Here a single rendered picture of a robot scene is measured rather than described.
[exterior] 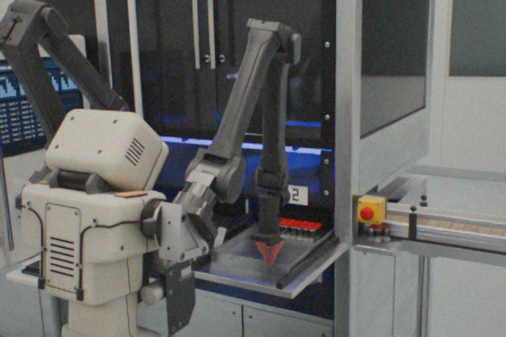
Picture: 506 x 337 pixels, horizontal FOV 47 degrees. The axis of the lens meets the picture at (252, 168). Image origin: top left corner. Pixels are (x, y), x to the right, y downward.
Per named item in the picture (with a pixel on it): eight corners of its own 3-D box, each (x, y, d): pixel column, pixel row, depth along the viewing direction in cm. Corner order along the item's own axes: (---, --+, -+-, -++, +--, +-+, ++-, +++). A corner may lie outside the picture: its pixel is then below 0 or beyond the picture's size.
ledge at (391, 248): (368, 236, 196) (368, 231, 196) (405, 242, 190) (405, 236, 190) (353, 250, 185) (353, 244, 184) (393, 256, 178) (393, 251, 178)
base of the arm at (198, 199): (150, 206, 116) (199, 214, 110) (169, 176, 120) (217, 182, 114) (169, 231, 121) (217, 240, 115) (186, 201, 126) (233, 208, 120)
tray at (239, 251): (264, 228, 202) (264, 217, 201) (334, 238, 190) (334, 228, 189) (210, 261, 173) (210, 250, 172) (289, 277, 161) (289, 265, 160)
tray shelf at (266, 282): (184, 213, 226) (183, 209, 226) (355, 241, 192) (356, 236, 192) (95, 255, 186) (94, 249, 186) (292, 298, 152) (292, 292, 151)
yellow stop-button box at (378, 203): (364, 215, 187) (365, 194, 186) (387, 218, 184) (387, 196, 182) (356, 221, 181) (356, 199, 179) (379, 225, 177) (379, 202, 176)
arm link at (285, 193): (254, 168, 157) (285, 175, 154) (271, 161, 168) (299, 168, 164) (249, 210, 160) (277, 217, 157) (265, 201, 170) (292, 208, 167)
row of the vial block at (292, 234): (267, 232, 196) (267, 220, 195) (317, 240, 187) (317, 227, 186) (265, 235, 194) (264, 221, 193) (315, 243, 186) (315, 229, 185)
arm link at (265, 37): (247, 1, 131) (288, 6, 127) (263, 32, 143) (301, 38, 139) (180, 187, 121) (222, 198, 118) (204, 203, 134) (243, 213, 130)
